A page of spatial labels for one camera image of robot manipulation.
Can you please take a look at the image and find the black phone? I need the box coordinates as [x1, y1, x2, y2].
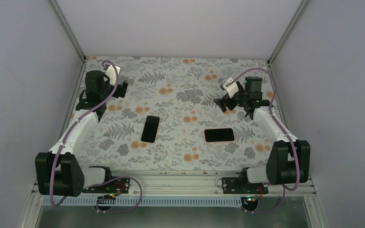
[204, 128, 235, 143]

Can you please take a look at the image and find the pink phone case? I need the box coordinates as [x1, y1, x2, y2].
[203, 127, 236, 144]

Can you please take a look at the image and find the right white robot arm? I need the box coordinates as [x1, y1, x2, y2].
[214, 76, 310, 193]

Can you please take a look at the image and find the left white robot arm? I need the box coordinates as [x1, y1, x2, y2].
[35, 66, 128, 197]

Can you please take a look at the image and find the floral table mat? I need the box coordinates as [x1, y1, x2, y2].
[77, 57, 273, 171]

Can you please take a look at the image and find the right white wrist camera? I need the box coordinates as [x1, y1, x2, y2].
[221, 77, 239, 98]

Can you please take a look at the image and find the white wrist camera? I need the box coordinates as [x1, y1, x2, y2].
[221, 77, 239, 98]
[104, 65, 121, 80]

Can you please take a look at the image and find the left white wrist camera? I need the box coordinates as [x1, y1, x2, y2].
[104, 65, 121, 80]

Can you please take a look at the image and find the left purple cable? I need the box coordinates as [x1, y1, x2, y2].
[49, 60, 143, 213]

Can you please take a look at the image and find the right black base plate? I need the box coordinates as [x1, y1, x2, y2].
[221, 177, 269, 194]

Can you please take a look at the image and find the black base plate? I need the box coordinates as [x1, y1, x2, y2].
[82, 178, 130, 194]
[221, 177, 269, 194]

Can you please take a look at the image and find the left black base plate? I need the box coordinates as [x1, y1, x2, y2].
[82, 178, 130, 194]

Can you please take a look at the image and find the aluminium rail frame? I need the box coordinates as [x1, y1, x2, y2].
[31, 171, 316, 197]

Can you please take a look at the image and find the slotted grey cable duct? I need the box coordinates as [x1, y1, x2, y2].
[41, 196, 242, 208]

